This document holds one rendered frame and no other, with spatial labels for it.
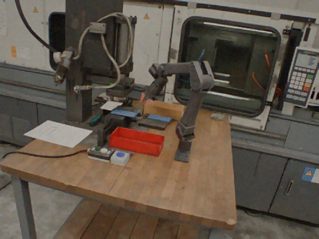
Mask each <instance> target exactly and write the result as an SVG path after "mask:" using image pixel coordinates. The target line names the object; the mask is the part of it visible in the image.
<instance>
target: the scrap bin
mask: <svg viewBox="0 0 319 239"><path fill-rule="evenodd" d="M163 146H164V136H162V135H159V134H154V133H149V132H142V131H137V130H134V129H128V128H123V127H117V128H116V129H115V131H114V132H113V133H112V134H111V135H110V138H109V147H111V148H118V149H124V150H127V151H131V152H137V153H139V154H147V155H150V156H154V157H159V154H160V152H161V150H162V148H163Z"/></svg>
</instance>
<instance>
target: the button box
mask: <svg viewBox="0 0 319 239"><path fill-rule="evenodd" d="M95 147H99V146H92V148H91V149H90V148H89V149H83V150H80V151H77V152H75V153H73V154H66V155H62V156H45V155H39V154H32V153H29V152H22V151H13V152H8V153H7V154H5V155H4V156H3V157H2V158H4V157H6V156H7V155H9V154H12V153H20V154H29V155H32V156H39V157H50V158H58V157H69V156H72V155H76V154H77V153H79V152H87V155H88V157H89V158H92V159H96V160H99V161H103V162H110V159H111V157H112V156H113V154H114V150H112V149H108V148H103V147H100V148H101V150H102V149H107V152H101V151H96V150H95Z"/></svg>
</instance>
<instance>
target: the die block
mask: <svg viewBox="0 0 319 239"><path fill-rule="evenodd" d="M113 120H114V119H113ZM109 121H110V119H109V118H105V124H107V123H108V122H109ZM114 121H116V123H115V127H114V128H113V129H112V132H114V131H115V129H116V128H117V127H123V128H126V124H130V123H131V121H127V120H125V119H124V120H123V121H118V120H114Z"/></svg>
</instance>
